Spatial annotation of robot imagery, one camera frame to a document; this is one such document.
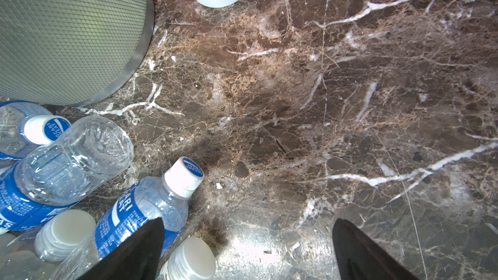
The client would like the Pocari bottle near bin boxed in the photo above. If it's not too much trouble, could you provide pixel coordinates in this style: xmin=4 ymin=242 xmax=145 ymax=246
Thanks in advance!
xmin=1 ymin=101 xmax=71 ymax=161

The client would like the Pocari bottle with cap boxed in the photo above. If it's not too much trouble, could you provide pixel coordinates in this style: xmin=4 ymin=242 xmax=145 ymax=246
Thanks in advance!
xmin=51 ymin=156 xmax=204 ymax=279

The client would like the Pocari bottle lying base up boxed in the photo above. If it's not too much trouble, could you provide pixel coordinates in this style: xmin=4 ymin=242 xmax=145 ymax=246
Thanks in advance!
xmin=1 ymin=115 xmax=134 ymax=233

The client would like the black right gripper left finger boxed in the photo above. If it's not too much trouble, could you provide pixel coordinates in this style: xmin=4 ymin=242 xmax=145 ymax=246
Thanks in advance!
xmin=79 ymin=218 xmax=165 ymax=279

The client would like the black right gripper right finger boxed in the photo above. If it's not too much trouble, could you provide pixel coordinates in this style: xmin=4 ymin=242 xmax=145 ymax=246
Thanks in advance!
xmin=332 ymin=219 xmax=416 ymax=279

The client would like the green mesh trash bin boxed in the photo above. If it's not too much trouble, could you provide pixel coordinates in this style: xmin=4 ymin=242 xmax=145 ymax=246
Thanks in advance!
xmin=1 ymin=0 xmax=154 ymax=106

